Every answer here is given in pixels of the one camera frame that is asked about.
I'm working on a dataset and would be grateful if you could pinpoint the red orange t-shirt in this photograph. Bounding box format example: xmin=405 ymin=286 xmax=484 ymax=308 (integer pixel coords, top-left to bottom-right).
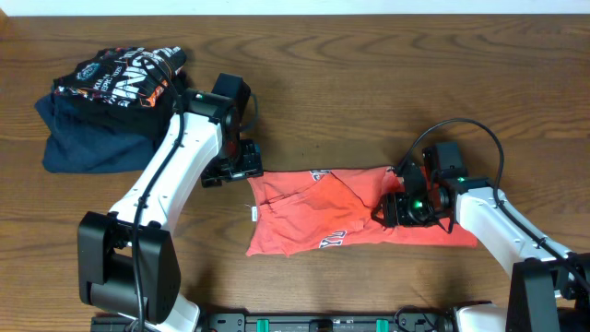
xmin=246 ymin=166 xmax=478 ymax=256

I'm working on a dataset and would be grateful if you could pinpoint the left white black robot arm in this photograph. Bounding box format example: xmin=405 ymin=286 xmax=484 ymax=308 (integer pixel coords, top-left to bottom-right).
xmin=77 ymin=89 xmax=263 ymax=331

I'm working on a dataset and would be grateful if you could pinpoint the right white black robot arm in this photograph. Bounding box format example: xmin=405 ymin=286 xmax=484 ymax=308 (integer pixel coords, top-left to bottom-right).
xmin=374 ymin=177 xmax=589 ymax=331

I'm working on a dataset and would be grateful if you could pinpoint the folded black printed shirt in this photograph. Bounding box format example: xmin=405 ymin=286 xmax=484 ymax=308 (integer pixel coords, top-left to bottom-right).
xmin=53 ymin=46 xmax=186 ymax=108

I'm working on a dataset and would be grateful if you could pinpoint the folded navy blue shirt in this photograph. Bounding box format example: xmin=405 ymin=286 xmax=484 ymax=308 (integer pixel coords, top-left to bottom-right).
xmin=35 ymin=93 xmax=168 ymax=173

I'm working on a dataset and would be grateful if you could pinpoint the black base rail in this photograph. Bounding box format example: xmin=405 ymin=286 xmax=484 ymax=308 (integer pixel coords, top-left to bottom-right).
xmin=90 ymin=312 xmax=554 ymax=332

